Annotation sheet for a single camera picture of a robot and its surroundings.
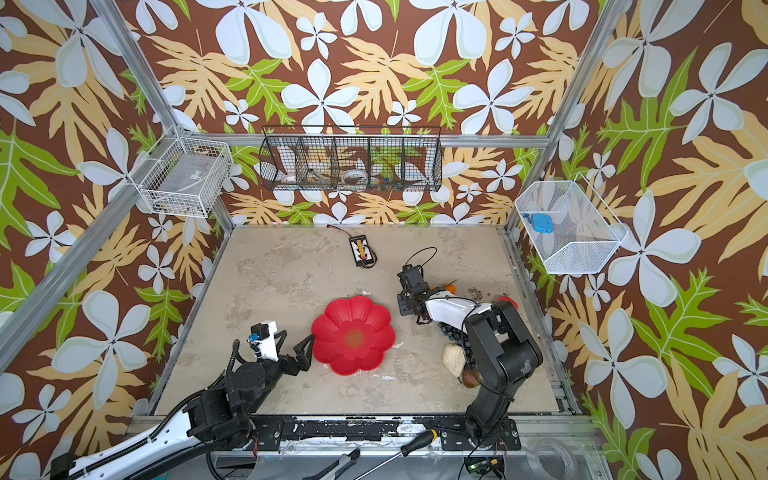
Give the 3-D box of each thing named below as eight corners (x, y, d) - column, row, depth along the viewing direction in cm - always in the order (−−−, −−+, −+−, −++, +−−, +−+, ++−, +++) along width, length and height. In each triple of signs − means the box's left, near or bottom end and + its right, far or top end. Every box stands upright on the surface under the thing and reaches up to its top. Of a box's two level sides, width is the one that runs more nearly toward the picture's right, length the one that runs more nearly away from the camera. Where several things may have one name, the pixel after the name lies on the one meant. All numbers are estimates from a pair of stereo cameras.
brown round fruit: (464, 388, 83) (467, 383, 79) (461, 372, 85) (465, 367, 82) (479, 388, 83) (483, 383, 79) (476, 372, 86) (480, 367, 82)
